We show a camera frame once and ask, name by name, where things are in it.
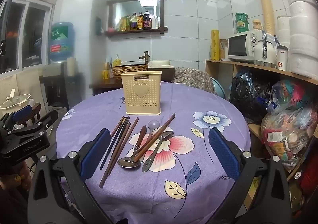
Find person's left hand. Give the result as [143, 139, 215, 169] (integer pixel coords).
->
[0, 162, 31, 205]

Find black plastic bag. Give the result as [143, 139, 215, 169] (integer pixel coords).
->
[229, 69, 272, 120]

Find ornate metal spoon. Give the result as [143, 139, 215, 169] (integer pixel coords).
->
[142, 130, 174, 173]

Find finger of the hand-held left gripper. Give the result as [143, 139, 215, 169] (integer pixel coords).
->
[35, 109, 59, 128]
[12, 105, 33, 122]

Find dark sauce bottle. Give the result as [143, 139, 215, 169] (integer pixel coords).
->
[143, 10, 152, 30]

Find tall stack of white bowls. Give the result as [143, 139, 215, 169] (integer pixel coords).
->
[276, 0, 318, 79]

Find purple floral tablecloth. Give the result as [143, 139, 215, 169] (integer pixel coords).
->
[56, 81, 251, 224]

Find wooden framed mirror shelf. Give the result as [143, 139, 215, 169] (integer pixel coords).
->
[106, 0, 168, 38]

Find blue plastic basin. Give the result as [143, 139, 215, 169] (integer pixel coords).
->
[211, 77, 226, 100]

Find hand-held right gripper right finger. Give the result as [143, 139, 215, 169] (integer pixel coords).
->
[209, 128, 291, 224]

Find dark wooden vanity table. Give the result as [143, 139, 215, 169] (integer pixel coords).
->
[89, 82, 125, 96]

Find blue water jug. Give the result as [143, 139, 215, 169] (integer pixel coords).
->
[49, 22, 74, 64]

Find woven sink basin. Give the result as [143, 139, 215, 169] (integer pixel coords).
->
[112, 64, 149, 81]

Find white cup with red print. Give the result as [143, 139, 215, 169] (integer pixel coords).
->
[276, 46, 289, 72]

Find beige perforated cutlery holder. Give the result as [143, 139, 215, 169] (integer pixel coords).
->
[121, 71, 162, 116]

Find tall yellow packet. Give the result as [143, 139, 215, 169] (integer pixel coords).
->
[211, 30, 221, 61]

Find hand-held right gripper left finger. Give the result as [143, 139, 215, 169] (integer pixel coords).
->
[28, 128, 111, 224]

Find grey plastic spoon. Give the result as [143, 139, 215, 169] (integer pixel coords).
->
[145, 120, 160, 147]

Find bronze faucet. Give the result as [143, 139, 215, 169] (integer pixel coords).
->
[139, 51, 151, 64]

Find water dispenser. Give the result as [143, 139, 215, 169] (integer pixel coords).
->
[40, 63, 84, 113]

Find window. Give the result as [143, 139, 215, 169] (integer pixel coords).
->
[0, 0, 55, 76]

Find stack of yellow paper cups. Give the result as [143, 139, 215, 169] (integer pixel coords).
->
[257, 0, 276, 36]

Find wooden handled metal spoon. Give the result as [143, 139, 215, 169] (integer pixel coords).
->
[117, 126, 148, 169]

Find wooden shelf unit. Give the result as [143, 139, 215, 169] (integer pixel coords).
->
[205, 59, 318, 214]

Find beige cylindrical container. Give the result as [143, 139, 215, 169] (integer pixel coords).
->
[67, 57, 76, 77]

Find dark wooden stool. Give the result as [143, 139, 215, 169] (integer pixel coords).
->
[17, 102, 42, 125]

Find clear bag of colourful cloth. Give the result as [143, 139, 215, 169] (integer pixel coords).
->
[268, 79, 316, 115]

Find short stack of white tubs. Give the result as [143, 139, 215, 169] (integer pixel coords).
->
[276, 16, 291, 46]

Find glass pot lid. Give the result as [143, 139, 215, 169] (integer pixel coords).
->
[0, 88, 32, 110]

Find white microwave oven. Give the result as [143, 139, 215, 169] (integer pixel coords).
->
[228, 31, 264, 62]

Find bunch of wooden chopsticks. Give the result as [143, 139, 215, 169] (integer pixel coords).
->
[99, 113, 176, 188]

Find clear bag of packets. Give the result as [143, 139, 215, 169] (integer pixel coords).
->
[261, 107, 318, 173]

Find beige brown rice cooker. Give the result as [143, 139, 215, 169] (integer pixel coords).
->
[148, 60, 176, 83]

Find glass jar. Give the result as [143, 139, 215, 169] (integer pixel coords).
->
[220, 39, 229, 59]

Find yellow green snack packet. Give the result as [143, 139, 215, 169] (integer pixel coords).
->
[115, 16, 127, 32]

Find floral patterned cloth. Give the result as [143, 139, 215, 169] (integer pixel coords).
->
[172, 67, 215, 94]

